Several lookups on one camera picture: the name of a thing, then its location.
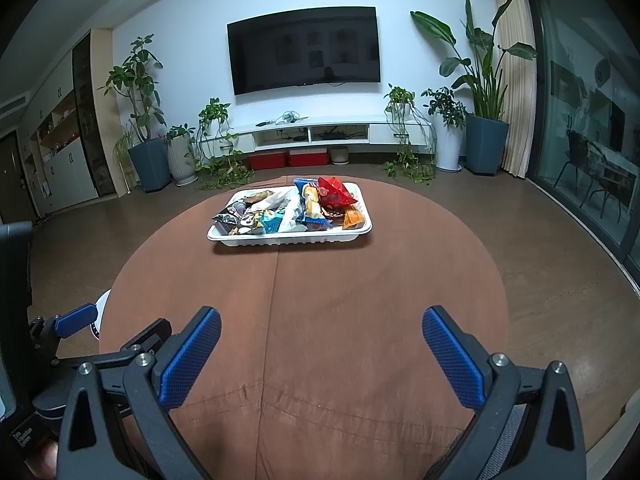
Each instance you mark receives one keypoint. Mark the left plant in blue pot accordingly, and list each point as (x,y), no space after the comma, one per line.
(133,80)

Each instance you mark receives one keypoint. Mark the white tv console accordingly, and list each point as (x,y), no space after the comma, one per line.
(370,132)

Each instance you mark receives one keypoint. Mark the trailing pothos plant right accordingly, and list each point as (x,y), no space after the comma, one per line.
(415,135)

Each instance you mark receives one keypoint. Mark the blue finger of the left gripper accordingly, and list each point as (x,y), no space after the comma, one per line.
(48,333)
(149,340)

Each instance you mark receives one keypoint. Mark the white round stool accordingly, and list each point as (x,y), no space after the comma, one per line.
(100,303)

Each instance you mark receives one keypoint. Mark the long white snack bag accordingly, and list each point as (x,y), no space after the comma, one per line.
(288,200)

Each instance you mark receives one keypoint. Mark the wall mounted television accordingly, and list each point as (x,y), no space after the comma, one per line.
(331,45)

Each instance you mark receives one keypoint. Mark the trailing pothos plant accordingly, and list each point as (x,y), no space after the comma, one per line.
(415,135)
(216,148)

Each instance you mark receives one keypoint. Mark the red storage box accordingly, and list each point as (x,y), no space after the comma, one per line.
(268,160)
(306,157)

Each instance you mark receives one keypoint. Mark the plant in tall white pot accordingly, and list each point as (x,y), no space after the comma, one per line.
(449,116)

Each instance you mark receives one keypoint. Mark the blue cake snack packet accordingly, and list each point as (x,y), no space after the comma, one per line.
(312,216)

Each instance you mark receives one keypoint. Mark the orange snack bar packet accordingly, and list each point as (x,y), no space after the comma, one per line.
(352,218)

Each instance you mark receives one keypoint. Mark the person's left hand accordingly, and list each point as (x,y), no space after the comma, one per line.
(43,464)

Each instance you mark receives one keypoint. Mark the gold snack packet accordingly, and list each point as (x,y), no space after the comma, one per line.
(256,197)

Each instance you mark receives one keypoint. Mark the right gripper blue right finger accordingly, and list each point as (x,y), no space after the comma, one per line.
(526,422)

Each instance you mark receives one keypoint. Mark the left red storage box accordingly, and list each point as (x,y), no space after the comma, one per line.
(268,160)

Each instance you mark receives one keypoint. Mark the wooden white cabinet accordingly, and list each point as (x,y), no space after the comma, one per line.
(68,133)

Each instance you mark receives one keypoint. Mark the red snack bag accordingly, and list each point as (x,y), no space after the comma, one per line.
(333,194)

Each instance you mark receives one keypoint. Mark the plant in white ribbed pot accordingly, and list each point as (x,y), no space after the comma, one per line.
(179,154)

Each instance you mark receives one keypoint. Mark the trailing pothos plant left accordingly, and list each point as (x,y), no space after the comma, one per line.
(216,148)

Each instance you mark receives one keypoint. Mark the right red storage box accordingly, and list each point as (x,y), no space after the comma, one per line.
(306,157)

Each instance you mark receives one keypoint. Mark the white plastic tray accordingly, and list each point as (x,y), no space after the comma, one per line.
(335,233)

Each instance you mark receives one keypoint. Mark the beige curtain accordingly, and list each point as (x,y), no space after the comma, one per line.
(516,25)

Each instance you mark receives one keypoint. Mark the teal cartoon snack packet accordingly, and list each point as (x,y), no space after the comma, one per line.
(271,220)

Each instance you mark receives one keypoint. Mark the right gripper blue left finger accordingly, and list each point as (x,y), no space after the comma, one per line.
(116,424)

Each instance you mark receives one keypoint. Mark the tall plant in blue pot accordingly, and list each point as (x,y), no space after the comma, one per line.
(482,73)

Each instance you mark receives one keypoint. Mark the black white snack bag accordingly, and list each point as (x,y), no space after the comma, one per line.
(237,219)

